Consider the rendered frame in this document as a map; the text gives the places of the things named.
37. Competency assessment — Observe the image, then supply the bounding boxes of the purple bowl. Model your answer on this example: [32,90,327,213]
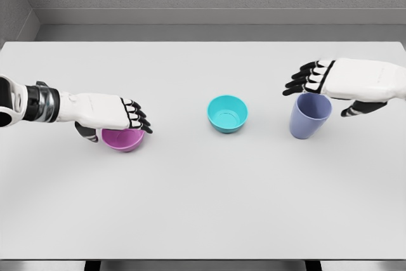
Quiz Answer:
[100,128,145,154]

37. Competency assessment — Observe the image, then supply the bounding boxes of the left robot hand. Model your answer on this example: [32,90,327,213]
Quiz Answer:
[74,93,154,143]

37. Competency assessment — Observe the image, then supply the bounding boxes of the teal bowl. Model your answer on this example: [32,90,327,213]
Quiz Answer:
[207,94,249,135]

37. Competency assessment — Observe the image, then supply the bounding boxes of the lavender blue cup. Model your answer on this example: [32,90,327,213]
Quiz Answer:
[289,92,332,140]

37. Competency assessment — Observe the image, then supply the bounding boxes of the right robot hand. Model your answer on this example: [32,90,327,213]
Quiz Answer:
[282,58,396,118]

